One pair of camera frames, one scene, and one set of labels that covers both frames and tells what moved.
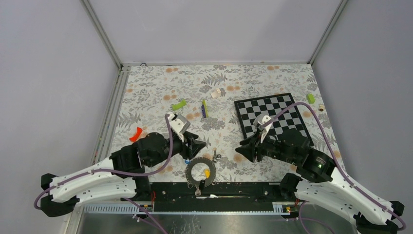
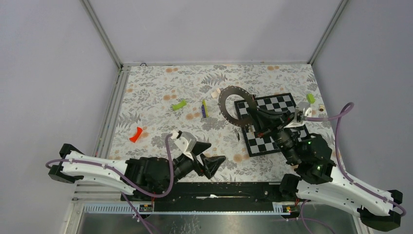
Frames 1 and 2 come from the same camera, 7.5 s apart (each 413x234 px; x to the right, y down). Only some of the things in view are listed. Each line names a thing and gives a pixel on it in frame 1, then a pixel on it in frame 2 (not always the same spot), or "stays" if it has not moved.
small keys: x=197 y=192 -> x=251 y=129
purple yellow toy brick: x=204 y=109 stays
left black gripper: x=194 y=146 -> x=211 y=165
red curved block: x=139 y=131 stays
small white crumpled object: x=216 y=94 stays
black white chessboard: x=250 y=109 stays
